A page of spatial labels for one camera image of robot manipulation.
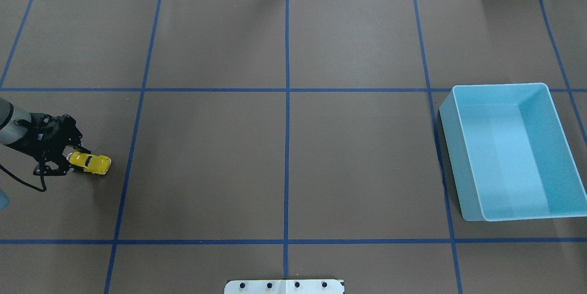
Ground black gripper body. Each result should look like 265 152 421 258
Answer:
13 113 83 161

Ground yellow beetle toy car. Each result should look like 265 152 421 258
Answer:
66 151 112 175

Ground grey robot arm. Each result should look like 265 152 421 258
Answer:
0 98 91 176

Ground light blue plastic bin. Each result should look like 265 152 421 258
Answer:
439 83 587 222

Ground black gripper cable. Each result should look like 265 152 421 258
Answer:
0 164 48 193

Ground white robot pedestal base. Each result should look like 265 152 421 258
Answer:
224 279 345 294

